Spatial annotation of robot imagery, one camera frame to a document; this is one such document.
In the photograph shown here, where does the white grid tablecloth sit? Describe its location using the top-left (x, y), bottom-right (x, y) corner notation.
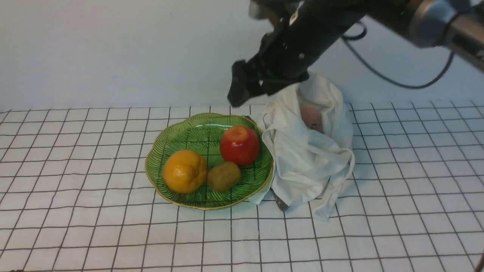
top-left (0, 100), bottom-right (484, 272)

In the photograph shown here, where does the white cloth bag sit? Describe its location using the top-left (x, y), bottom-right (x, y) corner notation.
top-left (249, 73), bottom-right (355, 221)

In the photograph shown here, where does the pink peach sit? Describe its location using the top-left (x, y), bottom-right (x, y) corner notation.
top-left (299, 104), bottom-right (323, 133)

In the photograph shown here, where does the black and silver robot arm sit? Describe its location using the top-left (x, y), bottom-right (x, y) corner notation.
top-left (228, 0), bottom-right (484, 107)

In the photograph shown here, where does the red apple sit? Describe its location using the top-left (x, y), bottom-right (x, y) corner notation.
top-left (219, 125), bottom-right (261, 167)

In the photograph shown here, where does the brown kiwi fruit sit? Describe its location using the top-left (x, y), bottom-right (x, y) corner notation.
top-left (207, 162), bottom-right (242, 192)

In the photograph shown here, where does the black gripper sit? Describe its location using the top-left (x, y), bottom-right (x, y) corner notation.
top-left (227, 0), bottom-right (365, 107)

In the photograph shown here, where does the orange fruit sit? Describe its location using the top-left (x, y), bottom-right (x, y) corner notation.
top-left (162, 149), bottom-right (207, 194)

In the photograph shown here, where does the black cable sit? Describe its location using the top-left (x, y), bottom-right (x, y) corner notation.
top-left (340, 21), bottom-right (456, 90)

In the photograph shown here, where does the green leaf-pattern plate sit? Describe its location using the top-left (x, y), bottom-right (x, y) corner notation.
top-left (145, 113), bottom-right (274, 210)

